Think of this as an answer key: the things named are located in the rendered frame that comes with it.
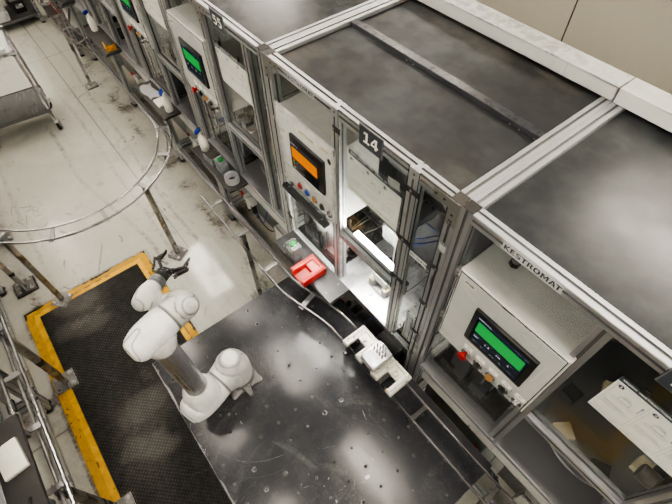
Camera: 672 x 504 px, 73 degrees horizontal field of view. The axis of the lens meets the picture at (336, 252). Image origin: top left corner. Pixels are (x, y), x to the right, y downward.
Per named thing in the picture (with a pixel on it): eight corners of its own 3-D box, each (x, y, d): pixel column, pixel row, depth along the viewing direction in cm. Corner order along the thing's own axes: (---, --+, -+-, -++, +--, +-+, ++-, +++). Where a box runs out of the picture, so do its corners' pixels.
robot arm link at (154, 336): (235, 397, 228) (203, 433, 218) (214, 380, 235) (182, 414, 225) (177, 315, 170) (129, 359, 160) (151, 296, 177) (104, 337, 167)
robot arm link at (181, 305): (177, 281, 189) (151, 304, 182) (192, 283, 174) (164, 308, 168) (197, 303, 194) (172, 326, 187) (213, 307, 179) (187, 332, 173)
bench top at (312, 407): (154, 366, 251) (151, 363, 248) (307, 267, 289) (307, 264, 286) (315, 646, 181) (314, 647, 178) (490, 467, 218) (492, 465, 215)
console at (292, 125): (280, 179, 233) (268, 103, 196) (324, 155, 244) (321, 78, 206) (330, 228, 214) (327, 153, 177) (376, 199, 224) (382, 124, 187)
